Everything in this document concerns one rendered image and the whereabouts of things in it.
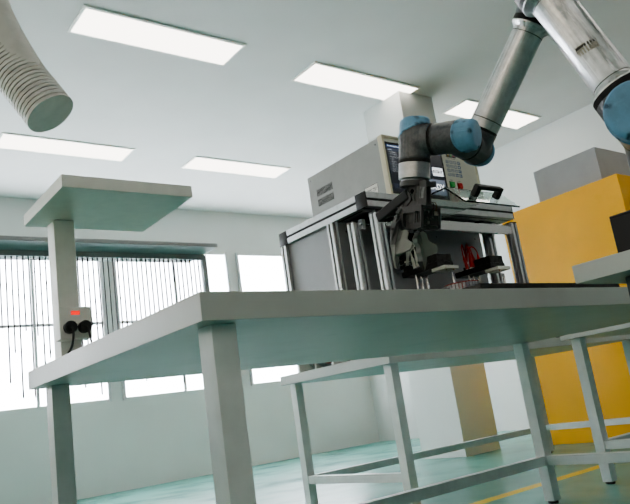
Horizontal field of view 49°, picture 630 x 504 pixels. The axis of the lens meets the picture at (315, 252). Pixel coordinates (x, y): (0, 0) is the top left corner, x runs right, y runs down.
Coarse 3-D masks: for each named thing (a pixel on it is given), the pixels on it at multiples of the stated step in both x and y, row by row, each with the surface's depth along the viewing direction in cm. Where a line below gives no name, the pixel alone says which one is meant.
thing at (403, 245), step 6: (402, 234) 163; (408, 234) 162; (402, 240) 163; (408, 240) 161; (396, 246) 163; (402, 246) 162; (408, 246) 160; (396, 252) 162; (402, 252) 161; (396, 258) 163; (396, 264) 162
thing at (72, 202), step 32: (64, 192) 181; (96, 192) 184; (128, 192) 187; (160, 192) 193; (32, 224) 202; (64, 224) 202; (96, 224) 211; (128, 224) 215; (64, 256) 200; (64, 288) 197; (64, 320) 190; (64, 352) 192
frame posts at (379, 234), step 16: (352, 224) 204; (384, 224) 197; (512, 224) 234; (352, 240) 204; (384, 240) 196; (512, 240) 234; (352, 256) 204; (384, 256) 194; (512, 256) 233; (384, 272) 193; (368, 288) 200; (384, 288) 193
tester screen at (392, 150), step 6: (390, 150) 214; (396, 150) 215; (390, 156) 213; (396, 156) 215; (432, 156) 225; (438, 156) 227; (390, 162) 212; (396, 162) 214; (432, 162) 224; (438, 162) 226; (390, 168) 211; (396, 168) 213; (396, 174) 212; (396, 180) 212; (444, 180) 226
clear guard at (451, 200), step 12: (444, 192) 191; (456, 192) 187; (468, 192) 191; (480, 192) 196; (444, 204) 204; (456, 204) 205; (468, 204) 207; (492, 204) 190; (504, 204) 193; (516, 204) 197; (444, 216) 217
